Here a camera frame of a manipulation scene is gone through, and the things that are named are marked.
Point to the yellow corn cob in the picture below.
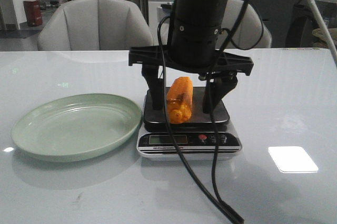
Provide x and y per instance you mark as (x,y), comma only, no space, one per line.
(179,100)

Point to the dark appliance at right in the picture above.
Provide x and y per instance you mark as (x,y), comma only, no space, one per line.
(303,23)

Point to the grey armchair on left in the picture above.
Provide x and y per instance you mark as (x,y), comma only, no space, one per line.
(95,25)

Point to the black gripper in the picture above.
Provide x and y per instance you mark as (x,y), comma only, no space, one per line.
(152,57)

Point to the grey armchair on right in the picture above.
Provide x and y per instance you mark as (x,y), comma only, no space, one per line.
(251,33)

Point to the red trash bin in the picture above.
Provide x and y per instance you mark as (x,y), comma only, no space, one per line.
(33,13)

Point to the pale green plate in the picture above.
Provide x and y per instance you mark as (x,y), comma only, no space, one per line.
(77,127)

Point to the grey armchair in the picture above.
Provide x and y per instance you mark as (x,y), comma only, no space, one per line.
(95,25)
(251,33)

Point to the black silver kitchen scale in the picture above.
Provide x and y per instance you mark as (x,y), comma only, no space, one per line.
(196,138)

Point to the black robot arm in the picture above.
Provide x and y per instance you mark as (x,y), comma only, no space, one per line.
(191,47)

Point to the black gripper side finger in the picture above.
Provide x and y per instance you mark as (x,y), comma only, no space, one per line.
(155,85)

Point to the beige cushion at right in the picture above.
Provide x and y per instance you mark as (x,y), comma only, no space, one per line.
(319,34)

